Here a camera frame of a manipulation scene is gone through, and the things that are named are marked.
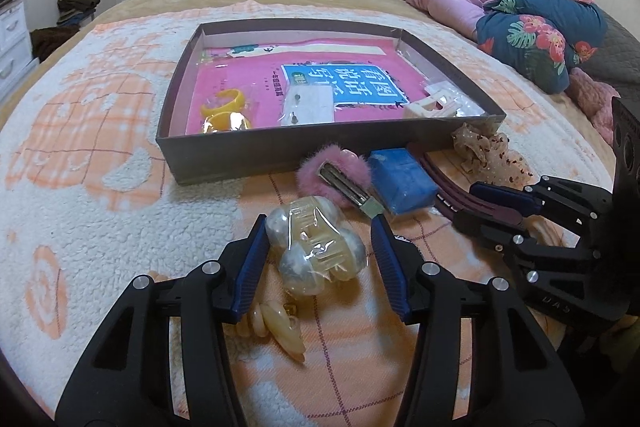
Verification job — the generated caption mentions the beige plastic hair accessory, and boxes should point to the beige plastic hair accessory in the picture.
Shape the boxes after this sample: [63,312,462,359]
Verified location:
[525,214,561,248]

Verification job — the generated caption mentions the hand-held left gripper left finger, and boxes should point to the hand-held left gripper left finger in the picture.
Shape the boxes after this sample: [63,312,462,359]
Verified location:
[55,213,271,427]

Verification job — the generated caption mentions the pink book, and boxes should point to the pink book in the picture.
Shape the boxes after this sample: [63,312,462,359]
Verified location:
[187,42,451,135]

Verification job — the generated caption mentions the white hair claw clip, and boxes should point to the white hair claw clip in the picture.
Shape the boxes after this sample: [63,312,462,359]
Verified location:
[402,79,463,120]

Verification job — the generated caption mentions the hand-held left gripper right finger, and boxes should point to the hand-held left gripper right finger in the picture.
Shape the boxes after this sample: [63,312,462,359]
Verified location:
[370,214,586,427]

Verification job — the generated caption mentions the yellow hair clip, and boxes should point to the yellow hair clip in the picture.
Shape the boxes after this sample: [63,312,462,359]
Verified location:
[201,88,247,115]
[202,112,252,136]

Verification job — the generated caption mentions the brown dotted sheer scrunchie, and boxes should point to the brown dotted sheer scrunchie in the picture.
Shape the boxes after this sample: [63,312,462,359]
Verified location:
[451,123,526,180]

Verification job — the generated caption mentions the pink fluffy cloth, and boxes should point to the pink fluffy cloth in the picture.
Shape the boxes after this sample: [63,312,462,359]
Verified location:
[565,67,621,142]

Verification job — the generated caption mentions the pink fluffy hair clip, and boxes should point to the pink fluffy hair clip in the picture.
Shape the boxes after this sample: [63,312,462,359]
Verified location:
[295,146,391,220]

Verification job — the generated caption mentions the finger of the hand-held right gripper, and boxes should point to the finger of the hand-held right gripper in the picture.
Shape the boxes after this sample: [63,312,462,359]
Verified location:
[470,176,613,228]
[452,206,581,273]

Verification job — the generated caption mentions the small blue box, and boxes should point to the small blue box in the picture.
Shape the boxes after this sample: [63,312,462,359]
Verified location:
[368,148,438,214]

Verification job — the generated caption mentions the shallow grey cardboard box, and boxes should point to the shallow grey cardboard box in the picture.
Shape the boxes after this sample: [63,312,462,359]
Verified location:
[155,21,507,186]

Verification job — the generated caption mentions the beige oval hair clip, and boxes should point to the beige oval hair clip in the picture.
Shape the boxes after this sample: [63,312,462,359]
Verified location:
[235,297,307,363]

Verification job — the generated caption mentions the clear beige hair claw clip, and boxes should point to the clear beige hair claw clip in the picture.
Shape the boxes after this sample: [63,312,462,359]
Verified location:
[264,196,368,298]

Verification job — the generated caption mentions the dark folded clothes stack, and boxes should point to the dark folded clothes stack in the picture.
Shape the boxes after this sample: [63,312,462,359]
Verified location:
[56,0,101,28]

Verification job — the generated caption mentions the white drawer cabinet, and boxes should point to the white drawer cabinet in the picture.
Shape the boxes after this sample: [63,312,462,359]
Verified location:
[0,0,41,102]

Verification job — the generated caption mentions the dark brown cloth pile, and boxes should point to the dark brown cloth pile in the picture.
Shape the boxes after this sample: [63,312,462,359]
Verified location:
[30,26,68,58]

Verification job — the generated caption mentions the dark red hair clip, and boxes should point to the dark red hair clip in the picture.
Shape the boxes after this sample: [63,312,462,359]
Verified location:
[410,144,526,228]

